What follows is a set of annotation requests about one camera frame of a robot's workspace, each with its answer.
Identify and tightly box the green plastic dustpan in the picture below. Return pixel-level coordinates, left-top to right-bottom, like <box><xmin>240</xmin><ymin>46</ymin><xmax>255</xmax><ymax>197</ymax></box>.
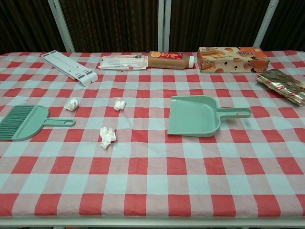
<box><xmin>167</xmin><ymin>95</ymin><xmax>253</xmax><ymax>138</ymax></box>

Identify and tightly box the large white tissue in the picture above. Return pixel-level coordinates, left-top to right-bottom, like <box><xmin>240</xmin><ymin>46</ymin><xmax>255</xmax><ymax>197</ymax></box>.
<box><xmin>99</xmin><ymin>126</ymin><xmax>117</xmax><ymax>150</ymax></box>

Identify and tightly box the green hand broom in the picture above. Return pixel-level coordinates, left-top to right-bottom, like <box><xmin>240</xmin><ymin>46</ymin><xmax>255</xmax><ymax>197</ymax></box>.
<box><xmin>0</xmin><ymin>105</ymin><xmax>76</xmax><ymax>141</ymax></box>

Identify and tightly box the brown drink bottle orange label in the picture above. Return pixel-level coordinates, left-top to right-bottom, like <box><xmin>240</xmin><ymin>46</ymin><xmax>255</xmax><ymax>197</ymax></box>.
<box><xmin>147</xmin><ymin>51</ymin><xmax>195</xmax><ymax>70</ymax></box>

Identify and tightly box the clear plastic package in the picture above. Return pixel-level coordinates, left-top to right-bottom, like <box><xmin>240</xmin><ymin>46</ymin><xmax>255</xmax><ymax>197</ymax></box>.
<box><xmin>99</xmin><ymin>54</ymin><xmax>149</xmax><ymax>71</ymax></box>

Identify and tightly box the red blue checkered tablecloth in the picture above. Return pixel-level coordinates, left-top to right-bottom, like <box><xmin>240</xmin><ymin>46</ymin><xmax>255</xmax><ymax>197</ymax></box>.
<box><xmin>0</xmin><ymin>50</ymin><xmax>305</xmax><ymax>219</ymax></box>

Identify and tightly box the white folding stand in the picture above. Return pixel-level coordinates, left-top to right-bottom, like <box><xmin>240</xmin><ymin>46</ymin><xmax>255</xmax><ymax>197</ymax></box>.
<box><xmin>41</xmin><ymin>50</ymin><xmax>99</xmax><ymax>87</ymax></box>

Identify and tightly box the orange cake box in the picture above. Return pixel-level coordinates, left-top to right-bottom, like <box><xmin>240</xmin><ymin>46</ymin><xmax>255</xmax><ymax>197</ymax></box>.
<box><xmin>198</xmin><ymin>46</ymin><xmax>271</xmax><ymax>73</ymax></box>

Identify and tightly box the gold foil snack bag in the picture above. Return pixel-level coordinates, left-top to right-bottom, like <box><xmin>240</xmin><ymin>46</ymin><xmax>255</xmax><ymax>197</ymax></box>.
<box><xmin>255</xmin><ymin>69</ymin><xmax>305</xmax><ymax>107</ymax></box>

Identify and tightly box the white vertical frame post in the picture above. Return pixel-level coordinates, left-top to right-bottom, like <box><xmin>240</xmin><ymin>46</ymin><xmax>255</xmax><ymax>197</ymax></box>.
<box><xmin>157</xmin><ymin>0</ymin><xmax>172</xmax><ymax>52</ymax></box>

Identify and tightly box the white table frame rail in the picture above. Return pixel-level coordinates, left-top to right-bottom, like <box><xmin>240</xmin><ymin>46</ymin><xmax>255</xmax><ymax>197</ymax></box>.
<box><xmin>0</xmin><ymin>216</ymin><xmax>305</xmax><ymax>228</ymax></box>

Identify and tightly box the white slanted frame post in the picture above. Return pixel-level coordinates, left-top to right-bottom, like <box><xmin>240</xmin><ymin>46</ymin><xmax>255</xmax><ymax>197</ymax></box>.
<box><xmin>253</xmin><ymin>0</ymin><xmax>279</xmax><ymax>48</ymax></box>
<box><xmin>47</xmin><ymin>0</ymin><xmax>76</xmax><ymax>53</ymax></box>

